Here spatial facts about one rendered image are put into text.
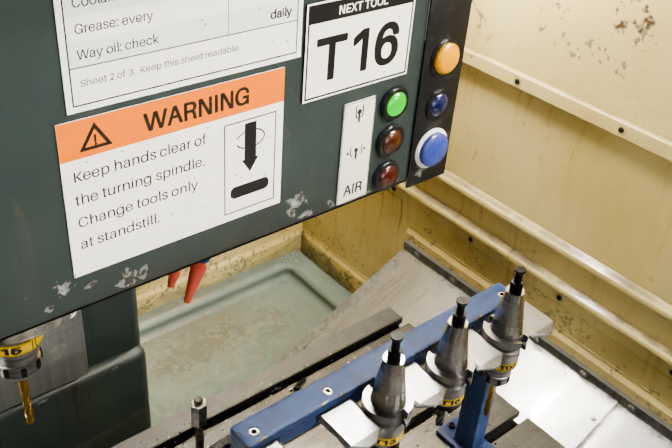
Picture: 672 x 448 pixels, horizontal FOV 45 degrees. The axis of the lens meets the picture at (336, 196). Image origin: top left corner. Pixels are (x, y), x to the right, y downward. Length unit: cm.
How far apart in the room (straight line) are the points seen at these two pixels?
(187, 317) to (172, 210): 156
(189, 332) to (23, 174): 160
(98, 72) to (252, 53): 10
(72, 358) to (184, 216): 96
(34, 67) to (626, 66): 109
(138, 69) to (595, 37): 104
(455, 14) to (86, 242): 32
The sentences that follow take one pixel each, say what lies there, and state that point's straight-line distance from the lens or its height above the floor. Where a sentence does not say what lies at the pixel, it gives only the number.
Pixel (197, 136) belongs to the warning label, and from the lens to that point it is 52.
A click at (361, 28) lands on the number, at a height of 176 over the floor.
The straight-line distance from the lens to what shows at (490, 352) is 113.
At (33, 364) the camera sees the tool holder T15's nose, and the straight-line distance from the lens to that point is 82.
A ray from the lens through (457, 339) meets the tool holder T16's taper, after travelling 104.
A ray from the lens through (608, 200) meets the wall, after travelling 150.
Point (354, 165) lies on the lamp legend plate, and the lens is 62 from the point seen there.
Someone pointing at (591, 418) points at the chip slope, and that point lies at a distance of 164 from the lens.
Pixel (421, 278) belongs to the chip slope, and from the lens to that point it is 185.
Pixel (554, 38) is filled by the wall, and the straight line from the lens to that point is 147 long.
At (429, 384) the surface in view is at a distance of 106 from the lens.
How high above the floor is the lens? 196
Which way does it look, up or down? 32 degrees down
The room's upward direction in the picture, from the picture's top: 5 degrees clockwise
